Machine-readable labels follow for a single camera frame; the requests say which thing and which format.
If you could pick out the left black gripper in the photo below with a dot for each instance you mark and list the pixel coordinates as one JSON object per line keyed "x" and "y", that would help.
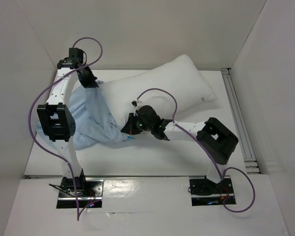
{"x": 91, "y": 82}

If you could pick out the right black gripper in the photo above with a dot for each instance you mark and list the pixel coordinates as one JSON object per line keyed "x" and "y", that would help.
{"x": 129, "y": 125}

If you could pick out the light blue pillowcase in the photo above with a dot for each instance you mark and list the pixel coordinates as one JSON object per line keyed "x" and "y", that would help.
{"x": 94, "y": 120}

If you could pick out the white pillow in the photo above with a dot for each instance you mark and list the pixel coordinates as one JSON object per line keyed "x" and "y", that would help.
{"x": 173, "y": 87}

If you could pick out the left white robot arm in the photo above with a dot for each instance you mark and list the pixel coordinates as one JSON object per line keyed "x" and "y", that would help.
{"x": 57, "y": 121}

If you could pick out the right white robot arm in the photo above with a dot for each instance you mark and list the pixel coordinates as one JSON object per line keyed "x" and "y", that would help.
{"x": 217, "y": 141}

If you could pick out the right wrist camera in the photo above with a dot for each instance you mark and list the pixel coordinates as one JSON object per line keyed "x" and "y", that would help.
{"x": 136, "y": 104}

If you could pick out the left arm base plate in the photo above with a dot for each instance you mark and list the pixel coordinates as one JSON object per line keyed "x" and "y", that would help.
{"x": 89, "y": 196}

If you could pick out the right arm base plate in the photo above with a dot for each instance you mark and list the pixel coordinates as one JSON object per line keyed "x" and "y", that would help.
{"x": 206, "y": 193}

